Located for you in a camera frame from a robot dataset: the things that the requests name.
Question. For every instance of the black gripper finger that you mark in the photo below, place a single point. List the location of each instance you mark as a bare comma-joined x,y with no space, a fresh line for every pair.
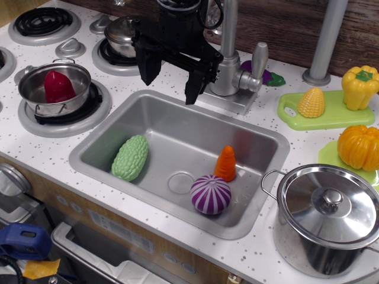
197,81
149,63

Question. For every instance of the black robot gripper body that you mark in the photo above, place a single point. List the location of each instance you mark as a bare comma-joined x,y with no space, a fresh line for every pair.
180,32

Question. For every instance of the silver toy faucet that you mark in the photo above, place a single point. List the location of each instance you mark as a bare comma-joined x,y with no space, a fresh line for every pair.
236,89

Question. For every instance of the small steel pot back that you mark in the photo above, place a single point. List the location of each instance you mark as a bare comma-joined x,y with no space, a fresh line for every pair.
119,34

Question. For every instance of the back right stove burner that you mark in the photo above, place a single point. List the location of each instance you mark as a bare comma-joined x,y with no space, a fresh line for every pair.
104,65

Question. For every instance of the stove burner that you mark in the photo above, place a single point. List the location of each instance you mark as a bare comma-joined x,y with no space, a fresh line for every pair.
44,26
8,64
87,117
104,65

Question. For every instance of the grey stove knob back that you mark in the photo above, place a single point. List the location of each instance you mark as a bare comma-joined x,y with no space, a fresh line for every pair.
99,25

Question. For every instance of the grey stove knob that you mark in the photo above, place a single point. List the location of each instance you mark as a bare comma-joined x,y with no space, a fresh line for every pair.
20,74
70,49
99,25

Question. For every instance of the front stove burner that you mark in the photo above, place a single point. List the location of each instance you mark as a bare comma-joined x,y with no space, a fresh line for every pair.
87,117

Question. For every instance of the purple toy eggplant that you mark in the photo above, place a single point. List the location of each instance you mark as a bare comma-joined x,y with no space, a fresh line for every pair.
269,78

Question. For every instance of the silver sink basin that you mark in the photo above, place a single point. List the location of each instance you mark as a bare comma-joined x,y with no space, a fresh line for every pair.
184,144

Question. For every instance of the grey stove knob centre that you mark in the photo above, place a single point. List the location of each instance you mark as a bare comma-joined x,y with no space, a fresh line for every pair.
70,49

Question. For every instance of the orange toy carrot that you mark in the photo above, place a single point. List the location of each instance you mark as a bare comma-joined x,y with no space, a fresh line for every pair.
226,164

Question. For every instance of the green toy bitter gourd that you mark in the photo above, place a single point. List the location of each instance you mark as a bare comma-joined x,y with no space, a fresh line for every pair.
130,158

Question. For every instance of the red toy pepper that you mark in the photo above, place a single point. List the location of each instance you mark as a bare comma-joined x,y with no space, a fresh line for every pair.
58,87

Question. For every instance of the steel pot with red pepper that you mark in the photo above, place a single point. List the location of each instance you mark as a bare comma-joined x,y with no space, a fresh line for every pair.
31,88

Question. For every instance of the purple striped toy onion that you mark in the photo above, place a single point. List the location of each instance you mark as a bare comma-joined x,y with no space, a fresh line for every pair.
210,194

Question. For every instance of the back left stove burner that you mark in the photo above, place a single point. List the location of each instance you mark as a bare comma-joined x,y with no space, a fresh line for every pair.
44,26

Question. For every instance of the yellow toy corn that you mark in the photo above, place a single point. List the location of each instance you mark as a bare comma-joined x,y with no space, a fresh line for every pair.
312,103

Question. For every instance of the grey vertical pole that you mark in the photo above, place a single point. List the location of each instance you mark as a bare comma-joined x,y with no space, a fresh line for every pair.
317,74

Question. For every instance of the grey stove knob left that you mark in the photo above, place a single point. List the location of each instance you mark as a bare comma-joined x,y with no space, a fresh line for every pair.
20,74

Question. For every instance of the far left stove burner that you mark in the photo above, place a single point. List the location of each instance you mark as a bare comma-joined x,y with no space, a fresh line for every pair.
8,64

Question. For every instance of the green toy cutting board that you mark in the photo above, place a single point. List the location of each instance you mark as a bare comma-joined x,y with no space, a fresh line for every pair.
336,114

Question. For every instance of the light green plate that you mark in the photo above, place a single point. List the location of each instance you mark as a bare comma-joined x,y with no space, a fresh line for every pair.
329,155

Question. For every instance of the yellow toy bell pepper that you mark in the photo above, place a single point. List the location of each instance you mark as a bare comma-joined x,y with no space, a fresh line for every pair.
359,85

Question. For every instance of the orange toy pumpkin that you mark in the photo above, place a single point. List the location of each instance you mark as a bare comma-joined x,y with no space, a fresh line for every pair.
358,147

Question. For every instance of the grey round side knob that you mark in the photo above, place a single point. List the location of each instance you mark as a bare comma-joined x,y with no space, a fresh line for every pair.
13,182

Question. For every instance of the steel pot lid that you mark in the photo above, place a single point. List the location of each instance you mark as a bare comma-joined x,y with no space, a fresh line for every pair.
329,206

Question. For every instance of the large steel pot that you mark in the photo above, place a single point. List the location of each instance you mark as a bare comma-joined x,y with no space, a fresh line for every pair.
309,257

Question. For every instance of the blue clamp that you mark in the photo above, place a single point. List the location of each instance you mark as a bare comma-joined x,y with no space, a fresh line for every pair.
25,242

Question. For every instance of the yellow tape piece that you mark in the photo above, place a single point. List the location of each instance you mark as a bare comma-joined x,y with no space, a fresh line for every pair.
35,269

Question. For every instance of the oven door handle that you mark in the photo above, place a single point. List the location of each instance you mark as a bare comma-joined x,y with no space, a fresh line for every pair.
126,272

